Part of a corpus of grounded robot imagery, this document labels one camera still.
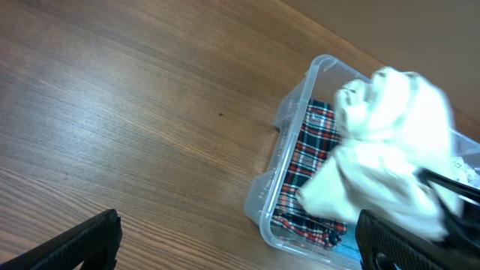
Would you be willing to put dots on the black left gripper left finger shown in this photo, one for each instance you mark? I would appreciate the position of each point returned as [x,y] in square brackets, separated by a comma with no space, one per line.
[91,245]

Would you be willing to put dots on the cream sweatshirt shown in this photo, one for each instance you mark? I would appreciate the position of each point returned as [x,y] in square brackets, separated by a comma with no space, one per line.
[390,128]

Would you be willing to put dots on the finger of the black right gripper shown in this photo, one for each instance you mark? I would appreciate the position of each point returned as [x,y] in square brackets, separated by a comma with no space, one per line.
[450,187]

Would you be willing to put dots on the red plaid shirt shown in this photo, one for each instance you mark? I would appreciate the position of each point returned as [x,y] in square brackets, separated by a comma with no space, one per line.
[316,138]

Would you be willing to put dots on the clear plastic storage bin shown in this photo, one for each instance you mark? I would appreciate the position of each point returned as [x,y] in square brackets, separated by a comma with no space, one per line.
[324,78]

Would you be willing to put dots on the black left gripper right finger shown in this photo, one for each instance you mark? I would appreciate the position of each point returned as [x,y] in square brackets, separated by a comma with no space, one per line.
[385,245]

